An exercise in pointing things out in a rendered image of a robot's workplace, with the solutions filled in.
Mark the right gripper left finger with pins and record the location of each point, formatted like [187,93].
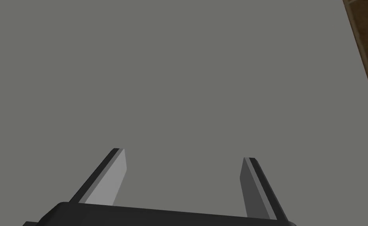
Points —
[104,183]

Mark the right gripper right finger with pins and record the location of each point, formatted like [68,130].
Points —
[258,191]

